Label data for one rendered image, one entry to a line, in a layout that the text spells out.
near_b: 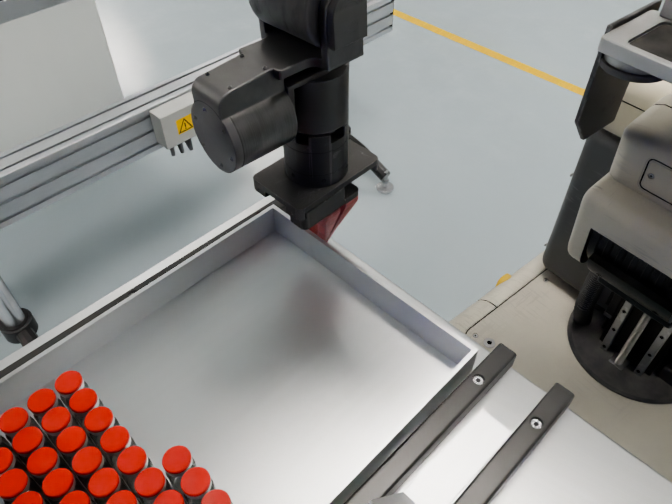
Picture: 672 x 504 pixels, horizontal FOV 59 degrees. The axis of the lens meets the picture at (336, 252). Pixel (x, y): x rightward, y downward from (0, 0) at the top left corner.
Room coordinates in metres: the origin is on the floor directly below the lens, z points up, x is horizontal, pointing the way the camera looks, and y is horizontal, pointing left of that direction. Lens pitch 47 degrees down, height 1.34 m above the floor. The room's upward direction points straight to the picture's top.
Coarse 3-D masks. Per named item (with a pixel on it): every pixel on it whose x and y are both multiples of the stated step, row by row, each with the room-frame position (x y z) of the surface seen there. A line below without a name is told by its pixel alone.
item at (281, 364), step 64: (192, 256) 0.39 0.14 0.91; (256, 256) 0.42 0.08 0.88; (320, 256) 0.41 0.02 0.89; (128, 320) 0.33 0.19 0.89; (192, 320) 0.34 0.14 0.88; (256, 320) 0.34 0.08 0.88; (320, 320) 0.34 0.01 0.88; (384, 320) 0.34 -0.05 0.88; (0, 384) 0.25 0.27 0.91; (128, 384) 0.27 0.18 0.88; (192, 384) 0.27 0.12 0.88; (256, 384) 0.27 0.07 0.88; (320, 384) 0.27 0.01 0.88; (384, 384) 0.27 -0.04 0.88; (448, 384) 0.25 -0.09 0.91; (192, 448) 0.21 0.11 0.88; (256, 448) 0.21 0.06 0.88; (320, 448) 0.21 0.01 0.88; (384, 448) 0.20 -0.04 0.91
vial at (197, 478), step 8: (192, 472) 0.17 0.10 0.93; (200, 472) 0.17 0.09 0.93; (208, 472) 0.17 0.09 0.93; (184, 480) 0.17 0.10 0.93; (192, 480) 0.17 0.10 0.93; (200, 480) 0.17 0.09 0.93; (208, 480) 0.17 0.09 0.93; (184, 488) 0.16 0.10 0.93; (192, 488) 0.16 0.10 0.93; (200, 488) 0.16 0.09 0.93; (208, 488) 0.16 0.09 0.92; (184, 496) 0.16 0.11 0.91; (192, 496) 0.16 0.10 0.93; (200, 496) 0.16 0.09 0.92
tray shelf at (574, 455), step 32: (224, 224) 0.47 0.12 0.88; (352, 256) 0.42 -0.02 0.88; (128, 288) 0.38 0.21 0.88; (480, 352) 0.30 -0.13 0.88; (512, 384) 0.27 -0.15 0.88; (512, 416) 0.24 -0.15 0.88; (576, 416) 0.24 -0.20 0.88; (544, 448) 0.21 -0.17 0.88; (576, 448) 0.21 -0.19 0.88; (608, 448) 0.21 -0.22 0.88; (512, 480) 0.19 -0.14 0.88; (544, 480) 0.19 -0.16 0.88; (576, 480) 0.19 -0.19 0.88; (608, 480) 0.19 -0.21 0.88; (640, 480) 0.19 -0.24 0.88
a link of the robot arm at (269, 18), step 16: (256, 0) 0.43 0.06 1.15; (272, 0) 0.41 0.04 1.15; (288, 0) 0.40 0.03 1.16; (304, 0) 0.39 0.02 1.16; (320, 0) 0.39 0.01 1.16; (272, 16) 0.41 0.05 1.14; (288, 16) 0.40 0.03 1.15; (304, 16) 0.39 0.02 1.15; (288, 32) 0.41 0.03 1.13; (304, 32) 0.39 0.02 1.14
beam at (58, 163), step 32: (384, 0) 1.79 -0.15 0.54; (384, 32) 1.79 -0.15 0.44; (128, 96) 1.25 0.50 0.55; (160, 96) 1.25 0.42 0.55; (64, 128) 1.12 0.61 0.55; (96, 128) 1.12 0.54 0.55; (128, 128) 1.16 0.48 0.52; (0, 160) 1.01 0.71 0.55; (32, 160) 1.01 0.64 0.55; (64, 160) 1.04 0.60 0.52; (96, 160) 1.09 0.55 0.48; (128, 160) 1.14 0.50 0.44; (0, 192) 0.94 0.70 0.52; (32, 192) 0.98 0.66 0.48; (64, 192) 1.02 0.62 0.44; (0, 224) 0.92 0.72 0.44
